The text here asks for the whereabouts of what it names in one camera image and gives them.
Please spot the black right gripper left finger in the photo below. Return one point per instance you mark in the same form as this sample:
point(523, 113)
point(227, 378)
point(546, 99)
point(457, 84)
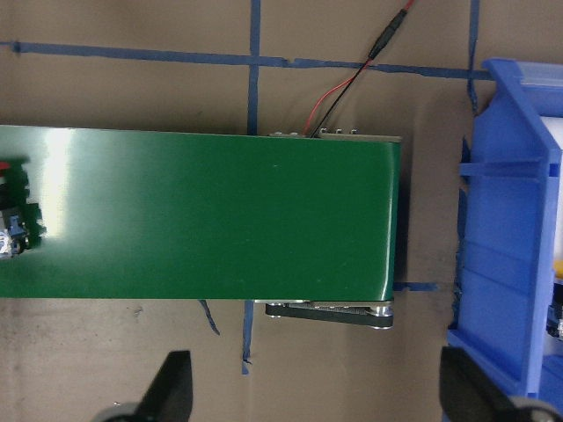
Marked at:
point(170, 396)

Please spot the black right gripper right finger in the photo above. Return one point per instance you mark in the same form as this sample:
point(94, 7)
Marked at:
point(466, 393)

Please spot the yellow mushroom push button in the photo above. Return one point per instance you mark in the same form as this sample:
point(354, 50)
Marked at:
point(554, 314)

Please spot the red mushroom push button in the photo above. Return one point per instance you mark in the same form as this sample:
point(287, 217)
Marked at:
point(14, 236)

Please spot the blue plastic bin right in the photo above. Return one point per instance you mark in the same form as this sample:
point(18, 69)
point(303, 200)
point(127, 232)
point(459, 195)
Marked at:
point(506, 276)

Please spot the green conveyor belt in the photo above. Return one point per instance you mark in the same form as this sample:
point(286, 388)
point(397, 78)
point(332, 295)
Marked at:
point(305, 225)

